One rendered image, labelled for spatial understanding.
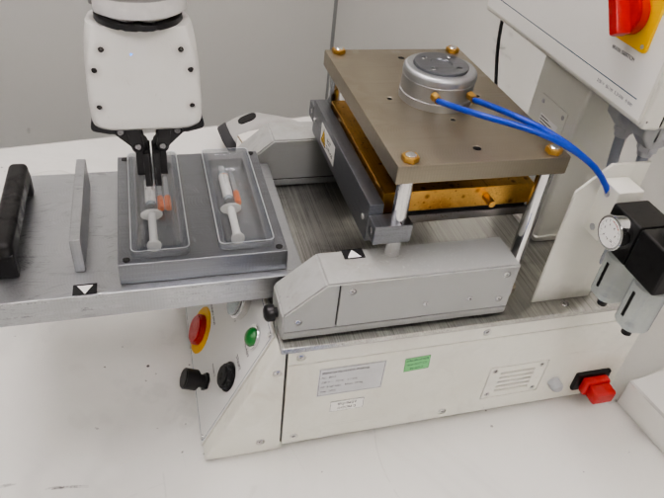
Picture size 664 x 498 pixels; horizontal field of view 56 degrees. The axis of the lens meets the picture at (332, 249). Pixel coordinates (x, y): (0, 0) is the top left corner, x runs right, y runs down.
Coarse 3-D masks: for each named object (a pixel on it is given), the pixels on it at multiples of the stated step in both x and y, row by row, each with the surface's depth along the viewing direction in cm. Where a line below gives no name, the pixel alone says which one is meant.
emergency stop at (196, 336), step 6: (198, 318) 81; (204, 318) 81; (192, 324) 82; (198, 324) 80; (204, 324) 80; (192, 330) 82; (198, 330) 80; (204, 330) 80; (192, 336) 81; (198, 336) 80; (192, 342) 81; (198, 342) 80
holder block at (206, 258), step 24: (120, 168) 73; (192, 168) 74; (120, 192) 69; (192, 192) 70; (264, 192) 72; (120, 216) 66; (192, 216) 67; (120, 240) 63; (192, 240) 64; (216, 240) 64; (120, 264) 60; (144, 264) 60; (168, 264) 61; (192, 264) 62; (216, 264) 63; (240, 264) 63; (264, 264) 64
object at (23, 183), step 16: (16, 176) 67; (16, 192) 65; (32, 192) 71; (0, 208) 62; (16, 208) 63; (0, 224) 60; (16, 224) 61; (0, 240) 59; (16, 240) 61; (0, 256) 59; (16, 256) 60; (0, 272) 60; (16, 272) 60
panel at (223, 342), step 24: (192, 312) 86; (216, 312) 79; (216, 336) 77; (240, 336) 71; (264, 336) 66; (192, 360) 82; (216, 360) 75; (240, 360) 69; (216, 384) 73; (240, 384) 68; (216, 408) 71
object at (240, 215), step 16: (208, 160) 74; (224, 160) 74; (240, 160) 75; (208, 176) 71; (224, 176) 72; (240, 176) 72; (224, 192) 69; (240, 192) 70; (256, 192) 70; (224, 208) 67; (240, 208) 67; (256, 208) 67; (224, 224) 65; (240, 224) 65; (256, 224) 65; (224, 240) 63; (240, 240) 63
